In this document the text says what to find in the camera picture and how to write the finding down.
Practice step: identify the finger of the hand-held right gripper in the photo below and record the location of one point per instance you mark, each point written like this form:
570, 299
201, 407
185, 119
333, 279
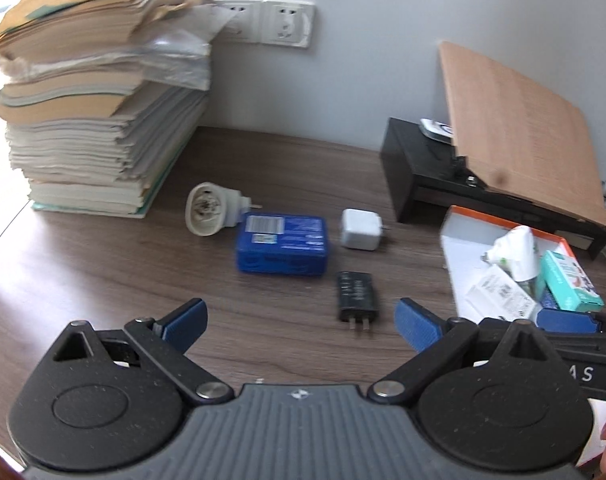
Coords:
565, 321

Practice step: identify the brown wooden board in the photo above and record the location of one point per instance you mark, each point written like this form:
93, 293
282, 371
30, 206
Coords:
523, 130

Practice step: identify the black charger plug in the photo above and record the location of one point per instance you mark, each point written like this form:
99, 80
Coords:
357, 297

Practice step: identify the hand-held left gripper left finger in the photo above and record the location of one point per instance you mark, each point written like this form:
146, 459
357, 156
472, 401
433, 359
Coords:
185, 322

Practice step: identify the round white plug-in heater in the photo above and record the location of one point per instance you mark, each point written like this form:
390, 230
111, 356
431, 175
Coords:
210, 207

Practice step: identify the white labelled carton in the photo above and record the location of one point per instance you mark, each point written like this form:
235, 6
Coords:
503, 292

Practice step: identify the black desk stand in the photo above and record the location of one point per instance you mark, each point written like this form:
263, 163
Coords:
413, 175

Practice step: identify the small white device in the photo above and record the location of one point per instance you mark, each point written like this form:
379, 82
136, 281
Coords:
435, 130

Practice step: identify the blue carton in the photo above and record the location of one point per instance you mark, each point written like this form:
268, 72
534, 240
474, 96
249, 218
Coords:
283, 245

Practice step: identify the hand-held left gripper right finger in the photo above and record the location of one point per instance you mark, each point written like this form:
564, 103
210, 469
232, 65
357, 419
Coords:
418, 325

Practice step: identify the teal carton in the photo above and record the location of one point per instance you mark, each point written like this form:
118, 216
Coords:
568, 280

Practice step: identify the white box orange rim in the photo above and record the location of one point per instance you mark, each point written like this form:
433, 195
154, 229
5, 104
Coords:
463, 260

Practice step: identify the white wall socket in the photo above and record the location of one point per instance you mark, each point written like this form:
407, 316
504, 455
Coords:
288, 22
240, 20

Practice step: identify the white plug-in vaporizer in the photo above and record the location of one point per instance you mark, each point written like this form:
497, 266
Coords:
518, 250

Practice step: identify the stack of books and papers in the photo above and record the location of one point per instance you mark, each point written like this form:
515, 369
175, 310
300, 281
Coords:
93, 110

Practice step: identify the white charger cube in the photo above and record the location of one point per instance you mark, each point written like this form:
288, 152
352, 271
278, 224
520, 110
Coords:
360, 230

